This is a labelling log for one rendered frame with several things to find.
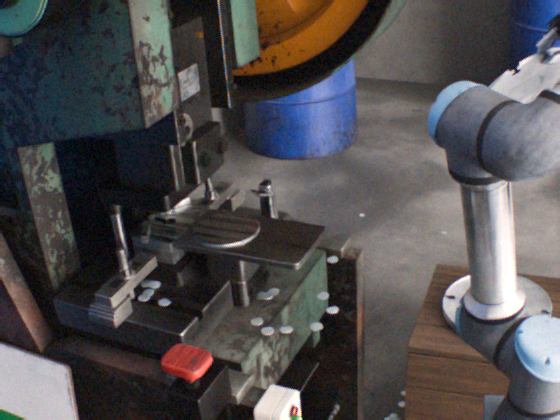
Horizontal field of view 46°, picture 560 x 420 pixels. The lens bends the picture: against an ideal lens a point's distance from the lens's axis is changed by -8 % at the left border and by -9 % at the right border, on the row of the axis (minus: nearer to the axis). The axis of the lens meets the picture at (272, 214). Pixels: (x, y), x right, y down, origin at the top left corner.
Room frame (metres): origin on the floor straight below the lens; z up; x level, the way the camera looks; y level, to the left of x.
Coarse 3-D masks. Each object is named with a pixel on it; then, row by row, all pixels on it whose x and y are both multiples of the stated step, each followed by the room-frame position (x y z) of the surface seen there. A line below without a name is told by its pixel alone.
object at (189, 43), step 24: (192, 24) 1.21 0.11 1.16; (192, 48) 1.20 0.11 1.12; (192, 72) 1.19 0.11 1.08; (192, 96) 1.19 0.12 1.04; (192, 120) 1.18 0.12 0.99; (120, 144) 1.16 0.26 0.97; (144, 144) 1.14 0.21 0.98; (192, 144) 1.12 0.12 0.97; (216, 144) 1.18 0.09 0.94; (120, 168) 1.17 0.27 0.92; (144, 168) 1.14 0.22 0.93; (168, 168) 1.12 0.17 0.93; (192, 168) 1.13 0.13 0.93; (216, 168) 1.18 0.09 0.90
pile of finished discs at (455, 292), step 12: (468, 276) 1.52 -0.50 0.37; (516, 276) 1.49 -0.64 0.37; (456, 288) 1.47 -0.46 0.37; (528, 288) 1.43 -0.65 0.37; (540, 288) 1.42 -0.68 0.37; (444, 300) 1.43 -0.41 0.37; (456, 300) 1.42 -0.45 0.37; (528, 300) 1.38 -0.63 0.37; (540, 300) 1.37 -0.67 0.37; (444, 312) 1.38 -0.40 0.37; (528, 312) 1.33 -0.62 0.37; (540, 312) 1.33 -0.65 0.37
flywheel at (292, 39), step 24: (264, 0) 1.51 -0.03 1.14; (288, 0) 1.49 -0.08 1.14; (312, 0) 1.46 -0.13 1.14; (336, 0) 1.40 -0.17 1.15; (360, 0) 1.38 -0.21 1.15; (264, 24) 1.52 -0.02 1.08; (288, 24) 1.49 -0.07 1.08; (312, 24) 1.43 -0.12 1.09; (336, 24) 1.40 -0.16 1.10; (264, 48) 1.48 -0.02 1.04; (288, 48) 1.45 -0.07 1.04; (312, 48) 1.43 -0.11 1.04; (240, 72) 1.51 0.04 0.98; (264, 72) 1.48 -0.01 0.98
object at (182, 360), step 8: (176, 344) 0.85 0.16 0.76; (184, 344) 0.85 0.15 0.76; (168, 352) 0.83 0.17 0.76; (176, 352) 0.83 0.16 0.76; (184, 352) 0.83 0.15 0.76; (192, 352) 0.83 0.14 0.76; (200, 352) 0.83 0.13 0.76; (208, 352) 0.83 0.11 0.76; (160, 360) 0.82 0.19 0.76; (168, 360) 0.81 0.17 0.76; (176, 360) 0.81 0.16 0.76; (184, 360) 0.81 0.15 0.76; (192, 360) 0.81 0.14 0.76; (200, 360) 0.81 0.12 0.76; (208, 360) 0.81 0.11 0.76; (168, 368) 0.80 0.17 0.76; (176, 368) 0.80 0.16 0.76; (184, 368) 0.79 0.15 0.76; (192, 368) 0.79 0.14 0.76; (200, 368) 0.79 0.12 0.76; (184, 376) 0.79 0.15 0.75; (192, 376) 0.78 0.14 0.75; (200, 376) 0.79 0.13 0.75
